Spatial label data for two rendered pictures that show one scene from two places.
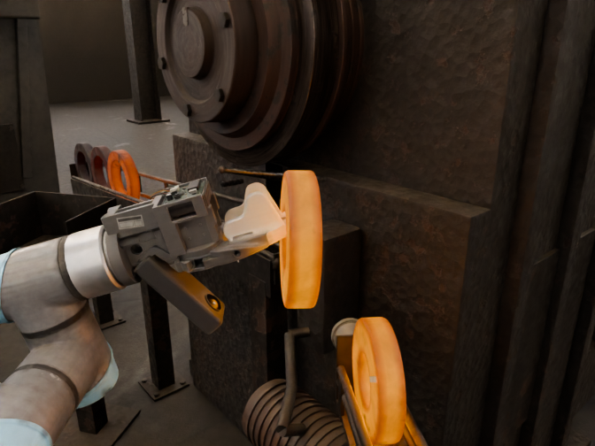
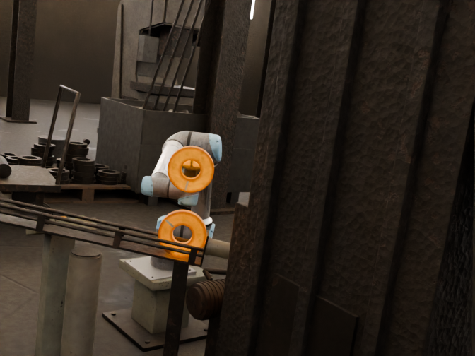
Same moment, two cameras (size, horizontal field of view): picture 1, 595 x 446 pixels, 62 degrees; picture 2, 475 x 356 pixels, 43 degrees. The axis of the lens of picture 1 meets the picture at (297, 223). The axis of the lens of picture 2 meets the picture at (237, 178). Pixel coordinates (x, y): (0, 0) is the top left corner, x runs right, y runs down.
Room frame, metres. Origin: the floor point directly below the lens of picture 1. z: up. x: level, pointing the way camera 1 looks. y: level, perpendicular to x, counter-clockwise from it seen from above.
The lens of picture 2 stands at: (0.76, -2.01, 1.26)
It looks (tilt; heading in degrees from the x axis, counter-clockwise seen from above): 10 degrees down; 92
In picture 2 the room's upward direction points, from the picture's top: 8 degrees clockwise
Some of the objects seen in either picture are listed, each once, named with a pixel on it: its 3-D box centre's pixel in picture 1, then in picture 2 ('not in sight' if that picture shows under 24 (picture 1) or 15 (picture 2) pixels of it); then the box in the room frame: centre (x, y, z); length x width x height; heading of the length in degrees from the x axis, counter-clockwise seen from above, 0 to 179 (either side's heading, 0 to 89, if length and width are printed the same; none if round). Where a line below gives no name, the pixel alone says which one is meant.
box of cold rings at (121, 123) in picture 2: not in sight; (176, 148); (-0.06, 3.69, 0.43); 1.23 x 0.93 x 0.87; 38
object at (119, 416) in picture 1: (70, 325); not in sight; (1.23, 0.65, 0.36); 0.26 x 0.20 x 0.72; 75
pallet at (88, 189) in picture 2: not in sight; (74, 167); (-0.85, 3.15, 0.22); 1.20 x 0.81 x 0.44; 35
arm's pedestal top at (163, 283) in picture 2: not in sight; (165, 270); (0.38, 0.71, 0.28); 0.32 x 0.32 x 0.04; 42
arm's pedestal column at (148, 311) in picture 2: not in sight; (161, 300); (0.38, 0.71, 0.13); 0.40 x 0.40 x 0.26; 42
